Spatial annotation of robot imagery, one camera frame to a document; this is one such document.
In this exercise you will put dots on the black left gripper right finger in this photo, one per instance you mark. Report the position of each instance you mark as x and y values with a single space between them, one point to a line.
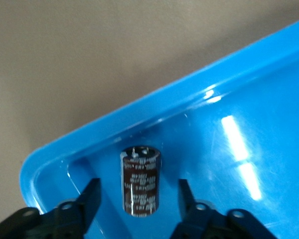
201 221

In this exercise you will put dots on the blue plastic tray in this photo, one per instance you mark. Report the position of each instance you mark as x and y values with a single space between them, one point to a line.
239 174

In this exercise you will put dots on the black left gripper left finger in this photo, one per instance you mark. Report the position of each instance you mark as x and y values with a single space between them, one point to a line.
72 216

